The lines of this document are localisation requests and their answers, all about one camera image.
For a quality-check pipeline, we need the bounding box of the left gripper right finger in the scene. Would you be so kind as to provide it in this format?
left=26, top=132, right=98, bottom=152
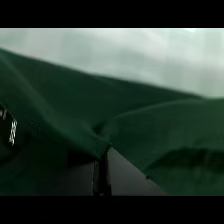
left=105, top=146, right=168, bottom=197

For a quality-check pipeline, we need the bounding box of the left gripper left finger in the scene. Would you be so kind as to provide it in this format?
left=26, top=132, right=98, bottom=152
left=49, top=151, right=103, bottom=197

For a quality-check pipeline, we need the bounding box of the dark green T-shirt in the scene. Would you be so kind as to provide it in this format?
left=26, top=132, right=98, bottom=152
left=0, top=48, right=224, bottom=197

